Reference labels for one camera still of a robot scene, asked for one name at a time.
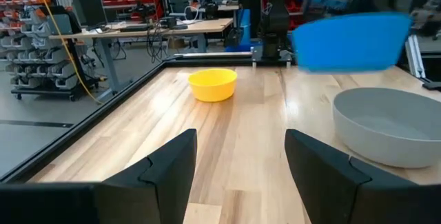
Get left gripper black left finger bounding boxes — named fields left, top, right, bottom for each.
left=92, top=128, right=198, bottom=224

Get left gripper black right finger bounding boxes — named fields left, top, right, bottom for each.
left=284, top=128, right=441, bottom=224

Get light blue plastic bowl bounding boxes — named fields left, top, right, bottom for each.
left=291, top=11, right=413, bottom=73

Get yellow plastic bowl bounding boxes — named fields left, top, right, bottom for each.
left=187, top=68, right=238, bottom=103

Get silver aluminium profile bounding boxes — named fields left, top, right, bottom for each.
left=404, top=34, right=427, bottom=79

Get large grey bowl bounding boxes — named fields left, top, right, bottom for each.
left=332, top=87, right=441, bottom=169

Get black keyboard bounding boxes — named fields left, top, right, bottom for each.
left=119, top=25, right=152, bottom=33

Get wooden top desk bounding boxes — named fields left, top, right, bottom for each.
left=49, top=17, right=234, bottom=94

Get black desk device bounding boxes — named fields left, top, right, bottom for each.
left=159, top=16, right=178, bottom=29

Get grey storage bin rack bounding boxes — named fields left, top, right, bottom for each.
left=0, top=5, right=101, bottom=101

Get blue upright panel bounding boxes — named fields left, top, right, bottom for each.
left=225, top=8, right=253, bottom=52

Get dark office chair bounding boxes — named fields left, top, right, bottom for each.
left=165, top=0, right=194, bottom=20

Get black frame foot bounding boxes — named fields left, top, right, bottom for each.
left=421, top=78, right=441, bottom=91

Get black table edge frame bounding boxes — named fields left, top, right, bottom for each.
left=0, top=52, right=297, bottom=183

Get yellow hanging cable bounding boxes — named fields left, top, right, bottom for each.
left=32, top=0, right=103, bottom=105

